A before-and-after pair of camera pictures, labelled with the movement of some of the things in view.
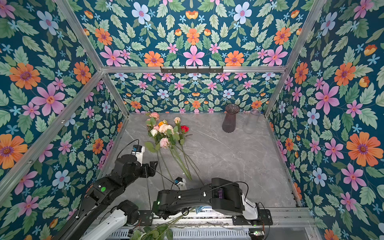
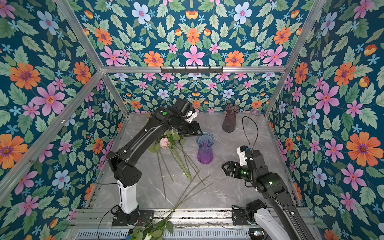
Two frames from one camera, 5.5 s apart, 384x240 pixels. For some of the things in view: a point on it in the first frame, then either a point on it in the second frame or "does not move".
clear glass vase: [250, 124] does not move
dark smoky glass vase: [228, 124] does not move
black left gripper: [146, 171] → [195, 129]
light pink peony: [164, 142] does not move
